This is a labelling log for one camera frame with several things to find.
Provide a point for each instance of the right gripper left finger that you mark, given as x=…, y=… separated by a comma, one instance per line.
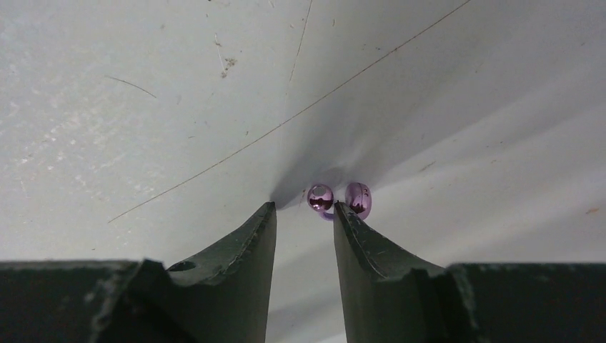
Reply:
x=220, y=294

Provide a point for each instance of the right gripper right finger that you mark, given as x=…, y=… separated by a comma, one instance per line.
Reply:
x=391, y=295

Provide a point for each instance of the purple earbud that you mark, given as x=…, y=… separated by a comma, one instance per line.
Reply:
x=357, y=196

